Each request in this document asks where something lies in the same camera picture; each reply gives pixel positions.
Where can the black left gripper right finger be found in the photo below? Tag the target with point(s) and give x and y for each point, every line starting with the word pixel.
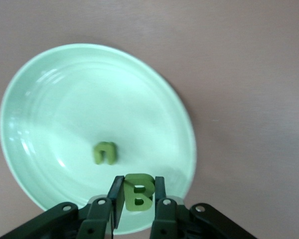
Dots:
pixel 164 219

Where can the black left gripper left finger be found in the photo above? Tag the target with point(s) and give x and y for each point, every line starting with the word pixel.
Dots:
pixel 97 216

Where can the green foam letter B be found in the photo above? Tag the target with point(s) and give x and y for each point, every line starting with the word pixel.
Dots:
pixel 130 196

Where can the small green foam letter U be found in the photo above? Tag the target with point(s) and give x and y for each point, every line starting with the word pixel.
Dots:
pixel 99 156

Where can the light green plate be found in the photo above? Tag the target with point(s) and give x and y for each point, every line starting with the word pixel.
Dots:
pixel 89 99

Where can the brown table mat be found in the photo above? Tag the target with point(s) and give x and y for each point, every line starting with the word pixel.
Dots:
pixel 239 74

